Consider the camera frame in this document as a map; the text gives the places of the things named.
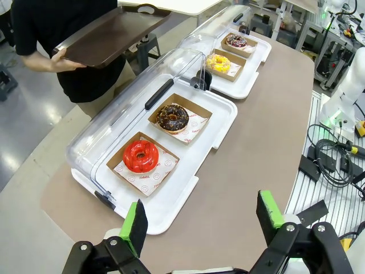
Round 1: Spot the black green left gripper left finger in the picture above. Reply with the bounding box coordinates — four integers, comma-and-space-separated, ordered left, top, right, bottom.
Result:
62, 199, 155, 274

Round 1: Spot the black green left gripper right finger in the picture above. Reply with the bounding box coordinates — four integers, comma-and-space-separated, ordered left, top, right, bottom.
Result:
255, 190, 354, 274

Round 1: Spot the dark brown serving tray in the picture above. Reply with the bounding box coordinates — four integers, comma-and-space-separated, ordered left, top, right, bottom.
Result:
52, 4, 172, 69

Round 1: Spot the person's right forearm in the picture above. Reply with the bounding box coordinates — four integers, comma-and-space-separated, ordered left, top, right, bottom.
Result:
22, 53, 58, 72

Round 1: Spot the red glazed donut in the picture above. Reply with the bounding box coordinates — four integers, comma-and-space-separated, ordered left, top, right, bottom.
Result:
122, 139, 160, 174

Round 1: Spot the brown cardboard donut tray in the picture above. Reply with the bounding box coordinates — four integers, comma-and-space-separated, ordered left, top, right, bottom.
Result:
148, 92, 213, 147
205, 48, 248, 83
106, 131, 181, 198
221, 31, 259, 59

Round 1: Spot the chocolate donut with nut bits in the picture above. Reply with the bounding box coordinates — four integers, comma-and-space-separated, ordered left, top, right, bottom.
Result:
156, 104, 190, 135

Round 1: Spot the yellow sprinkled donut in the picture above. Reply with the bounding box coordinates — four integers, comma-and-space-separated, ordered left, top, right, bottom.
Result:
205, 54, 231, 74

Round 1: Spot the chocolate donut with coloured sprinkles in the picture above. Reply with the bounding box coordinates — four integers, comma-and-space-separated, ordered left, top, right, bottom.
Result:
225, 33, 248, 49

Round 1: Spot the person in black shirt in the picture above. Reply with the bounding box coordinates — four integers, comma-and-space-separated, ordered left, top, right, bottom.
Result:
10, 0, 137, 119

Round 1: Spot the person's right hand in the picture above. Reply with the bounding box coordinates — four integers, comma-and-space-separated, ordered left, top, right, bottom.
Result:
51, 49, 86, 72

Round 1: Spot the black clamp bar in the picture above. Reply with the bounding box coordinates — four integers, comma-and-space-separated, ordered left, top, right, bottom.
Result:
295, 199, 329, 226

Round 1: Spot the silver slotted aluminium base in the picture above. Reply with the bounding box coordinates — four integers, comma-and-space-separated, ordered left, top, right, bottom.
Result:
285, 90, 365, 237

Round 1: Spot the white plastic display base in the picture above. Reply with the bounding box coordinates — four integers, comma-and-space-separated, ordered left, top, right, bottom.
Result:
178, 27, 272, 100
70, 84, 239, 235

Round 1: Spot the grey metal stool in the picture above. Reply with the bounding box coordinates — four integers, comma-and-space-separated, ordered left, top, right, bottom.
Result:
125, 34, 162, 62
249, 14, 274, 38

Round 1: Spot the black step stool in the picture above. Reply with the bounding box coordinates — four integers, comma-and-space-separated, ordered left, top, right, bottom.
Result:
0, 64, 19, 102

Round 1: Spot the white table top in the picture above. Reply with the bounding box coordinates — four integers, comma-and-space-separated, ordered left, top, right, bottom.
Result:
117, 0, 223, 17

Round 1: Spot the black bracket plate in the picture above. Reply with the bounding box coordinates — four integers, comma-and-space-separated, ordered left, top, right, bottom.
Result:
298, 156, 322, 180

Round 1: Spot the black cable bundle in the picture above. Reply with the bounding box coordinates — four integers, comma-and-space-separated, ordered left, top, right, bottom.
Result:
306, 122, 365, 195

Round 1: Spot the clear lid with black handle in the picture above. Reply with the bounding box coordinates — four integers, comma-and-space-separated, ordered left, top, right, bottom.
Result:
66, 47, 213, 206
176, 5, 252, 58

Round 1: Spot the aluminium frame workbench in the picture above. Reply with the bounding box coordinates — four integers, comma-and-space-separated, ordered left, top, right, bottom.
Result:
270, 0, 365, 89

